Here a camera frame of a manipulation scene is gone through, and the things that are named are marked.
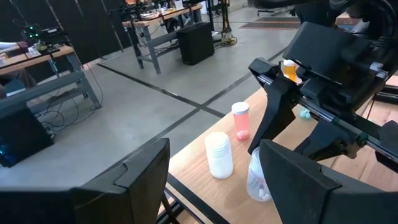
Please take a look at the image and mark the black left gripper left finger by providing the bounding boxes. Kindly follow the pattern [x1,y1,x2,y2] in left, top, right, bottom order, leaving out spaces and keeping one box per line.
[71,138,172,224]

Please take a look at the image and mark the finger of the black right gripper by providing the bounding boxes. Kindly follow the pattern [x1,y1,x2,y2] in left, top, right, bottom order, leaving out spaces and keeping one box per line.
[294,119,366,162]
[248,77,299,156]

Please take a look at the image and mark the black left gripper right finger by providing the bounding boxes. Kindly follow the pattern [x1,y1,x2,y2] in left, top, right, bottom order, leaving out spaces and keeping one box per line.
[259,139,398,224]

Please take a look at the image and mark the large teal pill bottle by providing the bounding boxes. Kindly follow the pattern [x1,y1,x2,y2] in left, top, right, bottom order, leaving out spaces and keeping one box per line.
[298,108,312,121]

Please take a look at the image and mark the pink pill bottle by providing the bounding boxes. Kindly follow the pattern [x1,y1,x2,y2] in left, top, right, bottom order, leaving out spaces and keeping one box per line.
[231,101,251,141]

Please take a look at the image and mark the medium orange pill bottle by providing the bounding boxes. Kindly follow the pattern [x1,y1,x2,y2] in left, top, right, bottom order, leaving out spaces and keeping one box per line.
[281,58,300,84]

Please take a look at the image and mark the clear bottle white cap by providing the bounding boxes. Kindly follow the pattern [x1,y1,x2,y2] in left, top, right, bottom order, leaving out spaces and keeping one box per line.
[246,146,274,203]

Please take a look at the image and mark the white opaque plastic bottle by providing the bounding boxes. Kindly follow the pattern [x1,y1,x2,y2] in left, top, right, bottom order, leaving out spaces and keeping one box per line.
[204,131,234,180]

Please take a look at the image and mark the dark floor mat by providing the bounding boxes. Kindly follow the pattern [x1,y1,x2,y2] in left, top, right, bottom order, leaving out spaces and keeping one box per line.
[238,15,298,32]

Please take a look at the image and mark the black computer case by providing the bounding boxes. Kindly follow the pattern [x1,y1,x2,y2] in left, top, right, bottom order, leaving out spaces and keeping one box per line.
[176,21,216,66]

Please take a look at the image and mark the black box blue light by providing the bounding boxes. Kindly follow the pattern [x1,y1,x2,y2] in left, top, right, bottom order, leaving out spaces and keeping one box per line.
[0,105,56,169]

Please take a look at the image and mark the wooden desk grey legs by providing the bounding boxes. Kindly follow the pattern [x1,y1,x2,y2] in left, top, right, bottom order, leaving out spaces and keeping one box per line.
[122,2,205,75]
[0,44,103,116]

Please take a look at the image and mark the black partition panels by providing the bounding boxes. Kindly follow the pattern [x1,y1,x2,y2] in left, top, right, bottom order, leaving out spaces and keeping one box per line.
[0,0,133,68]

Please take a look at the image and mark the device with green lights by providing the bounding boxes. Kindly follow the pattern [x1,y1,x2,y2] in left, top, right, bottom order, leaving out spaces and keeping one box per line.
[20,24,62,47]

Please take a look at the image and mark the black right wrist camera housing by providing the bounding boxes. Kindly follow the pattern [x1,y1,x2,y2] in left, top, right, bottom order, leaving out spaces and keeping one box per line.
[282,21,374,82]

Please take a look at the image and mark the wooden shelf black metal frame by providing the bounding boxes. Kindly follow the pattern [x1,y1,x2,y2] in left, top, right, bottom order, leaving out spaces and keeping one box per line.
[157,88,398,224]

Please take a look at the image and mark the coiled yellowish cable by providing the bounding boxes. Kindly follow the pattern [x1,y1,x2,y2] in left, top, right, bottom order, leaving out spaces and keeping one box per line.
[214,29,239,49]

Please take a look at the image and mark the tangled black floor cables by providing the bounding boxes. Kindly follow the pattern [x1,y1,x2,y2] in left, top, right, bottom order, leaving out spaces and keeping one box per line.
[39,62,105,135]

